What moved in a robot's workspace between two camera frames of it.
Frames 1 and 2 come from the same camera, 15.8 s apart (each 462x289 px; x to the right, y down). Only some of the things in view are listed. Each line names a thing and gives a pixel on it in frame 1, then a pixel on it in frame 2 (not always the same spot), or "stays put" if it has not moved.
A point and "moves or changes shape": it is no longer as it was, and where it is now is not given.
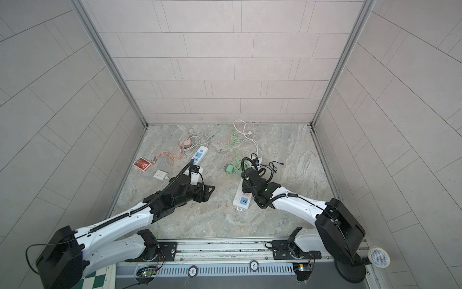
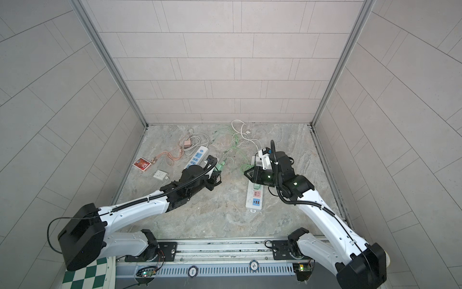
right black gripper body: [246, 188] → [267, 177]
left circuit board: [147, 271] stays put
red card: [142, 164] stays put
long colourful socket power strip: [242, 198] moves or changes shape
